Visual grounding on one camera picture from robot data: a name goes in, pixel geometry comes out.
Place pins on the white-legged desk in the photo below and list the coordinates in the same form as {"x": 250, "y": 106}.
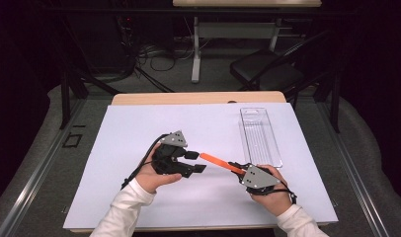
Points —
{"x": 234, "y": 31}

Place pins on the orange pen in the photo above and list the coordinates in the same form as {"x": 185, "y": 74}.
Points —
{"x": 218, "y": 162}

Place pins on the person's left hand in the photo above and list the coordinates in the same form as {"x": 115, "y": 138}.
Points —
{"x": 149, "y": 179}

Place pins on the white table mat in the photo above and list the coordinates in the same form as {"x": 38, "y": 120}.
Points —
{"x": 205, "y": 204}

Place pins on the black stand post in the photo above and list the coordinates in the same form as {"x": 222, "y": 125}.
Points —
{"x": 335, "y": 102}

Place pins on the black folding chair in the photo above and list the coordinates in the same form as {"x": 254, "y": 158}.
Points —
{"x": 267, "y": 69}

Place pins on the clear plastic container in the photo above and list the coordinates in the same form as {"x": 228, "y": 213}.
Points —
{"x": 259, "y": 138}

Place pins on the grey metal floor rail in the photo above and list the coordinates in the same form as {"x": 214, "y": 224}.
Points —
{"x": 30, "y": 177}
{"x": 353, "y": 177}

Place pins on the person's right hand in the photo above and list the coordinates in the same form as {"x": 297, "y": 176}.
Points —
{"x": 274, "y": 202}

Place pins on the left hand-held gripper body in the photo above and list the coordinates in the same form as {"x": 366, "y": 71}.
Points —
{"x": 172, "y": 140}

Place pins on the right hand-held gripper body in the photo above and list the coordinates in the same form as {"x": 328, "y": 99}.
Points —
{"x": 259, "y": 179}

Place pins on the black stand legs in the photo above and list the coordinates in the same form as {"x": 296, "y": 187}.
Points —
{"x": 73, "y": 82}

